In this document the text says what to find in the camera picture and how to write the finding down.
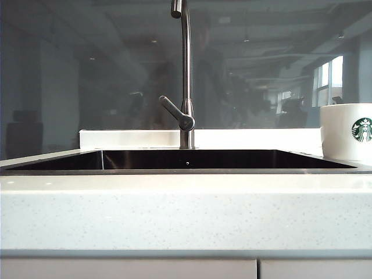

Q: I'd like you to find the grey cabinet door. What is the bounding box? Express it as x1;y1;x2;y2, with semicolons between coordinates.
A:
260;258;372;279
0;258;258;279

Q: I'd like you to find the black rectangular sink basin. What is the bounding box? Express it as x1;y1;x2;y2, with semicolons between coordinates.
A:
4;148;360;175

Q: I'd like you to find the steel gooseneck faucet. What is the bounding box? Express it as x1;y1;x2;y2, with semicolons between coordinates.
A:
170;0;196;149

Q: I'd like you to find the white Starbucks logo mug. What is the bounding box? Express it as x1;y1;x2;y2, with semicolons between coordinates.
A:
320;103;372;161

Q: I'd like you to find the steel faucet lever handle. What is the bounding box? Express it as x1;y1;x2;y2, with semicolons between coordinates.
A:
158;95;195;131

